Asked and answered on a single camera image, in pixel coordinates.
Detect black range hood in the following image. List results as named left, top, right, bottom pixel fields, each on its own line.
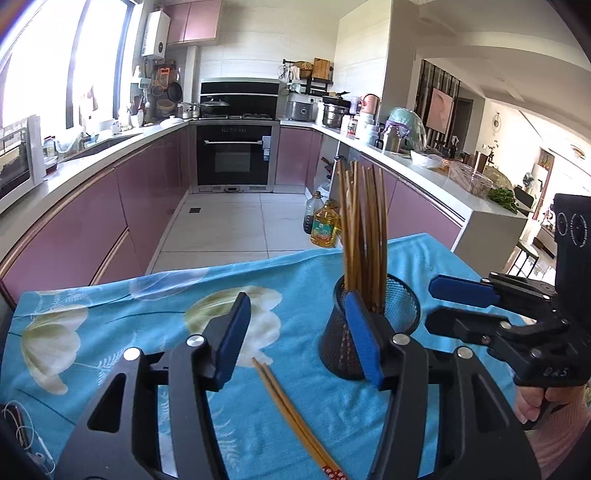
left=198, top=78, right=280, bottom=119

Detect bamboo chopstick seven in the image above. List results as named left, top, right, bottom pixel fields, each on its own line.
left=250, top=357, right=341, bottom=480

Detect blue floral tablecloth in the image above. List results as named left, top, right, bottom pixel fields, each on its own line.
left=0, top=232, right=528, bottom=480

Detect bamboo chopstick three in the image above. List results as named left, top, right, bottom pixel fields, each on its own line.
left=355, top=161, right=367, bottom=299

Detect mint green kettle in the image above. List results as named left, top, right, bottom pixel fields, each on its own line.
left=386, top=107, right=427, bottom=152

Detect white microwave oven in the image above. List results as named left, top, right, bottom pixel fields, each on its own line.
left=0, top=115, right=45, bottom=213

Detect bamboo chopstick two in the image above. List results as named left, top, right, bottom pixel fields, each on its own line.
left=346, top=161, right=360, bottom=291

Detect white bowl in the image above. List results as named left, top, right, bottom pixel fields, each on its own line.
left=411, top=151, right=444, bottom=169

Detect pink thermos jug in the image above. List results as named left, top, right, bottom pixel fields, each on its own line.
left=361, top=94, right=380, bottom=115

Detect white water heater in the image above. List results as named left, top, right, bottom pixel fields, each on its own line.
left=141, top=10, right=170, bottom=60

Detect bamboo chopstick one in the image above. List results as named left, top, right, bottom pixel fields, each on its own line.
left=337, top=160, right=353, bottom=291

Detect white earphone cable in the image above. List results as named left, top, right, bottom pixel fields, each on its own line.
left=2, top=400, right=56, bottom=476

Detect pink lower cabinets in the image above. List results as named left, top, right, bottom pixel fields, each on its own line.
left=0, top=125, right=463, bottom=305

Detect black camera box right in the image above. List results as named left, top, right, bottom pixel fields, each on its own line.
left=553, top=193, right=591, bottom=312

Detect black wall shelf rack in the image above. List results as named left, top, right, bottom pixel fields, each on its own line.
left=279, top=58, right=334, bottom=97

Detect window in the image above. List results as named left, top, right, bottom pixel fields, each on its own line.
left=1, top=1, right=138, bottom=137

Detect black mesh pen holder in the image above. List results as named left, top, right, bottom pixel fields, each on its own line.
left=318, top=275, right=421, bottom=386

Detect right hand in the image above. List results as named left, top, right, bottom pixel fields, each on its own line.
left=515, top=385, right=591, bottom=480

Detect dark oil bottle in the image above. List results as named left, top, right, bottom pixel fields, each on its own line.
left=303, top=191, right=324, bottom=234

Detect silver rice cooker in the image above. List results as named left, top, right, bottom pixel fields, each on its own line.
left=284, top=93, right=322, bottom=122

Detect bamboo chopstick six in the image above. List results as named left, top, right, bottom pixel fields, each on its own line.
left=376, top=168, right=388, bottom=313

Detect pink wall picture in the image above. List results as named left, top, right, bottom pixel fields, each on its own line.
left=426, top=88, right=454, bottom=134

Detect yellow cooking oil bottle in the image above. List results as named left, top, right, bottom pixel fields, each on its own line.
left=311, top=200, right=339, bottom=248

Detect black wok with lid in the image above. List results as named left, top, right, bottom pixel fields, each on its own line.
left=199, top=98, right=229, bottom=118

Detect black built-in oven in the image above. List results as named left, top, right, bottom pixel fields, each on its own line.
left=192, top=119, right=280, bottom=193

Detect bamboo chopstick four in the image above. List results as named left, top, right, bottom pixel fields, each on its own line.
left=362, top=167, right=375, bottom=311

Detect pink wall cabinet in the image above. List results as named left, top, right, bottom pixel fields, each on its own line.
left=162, top=0, right=222, bottom=45

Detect steel stock pot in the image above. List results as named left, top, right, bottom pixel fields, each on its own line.
left=322, top=96, right=351, bottom=129

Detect bamboo chopstick five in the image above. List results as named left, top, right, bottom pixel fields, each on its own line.
left=369, top=167, right=381, bottom=312

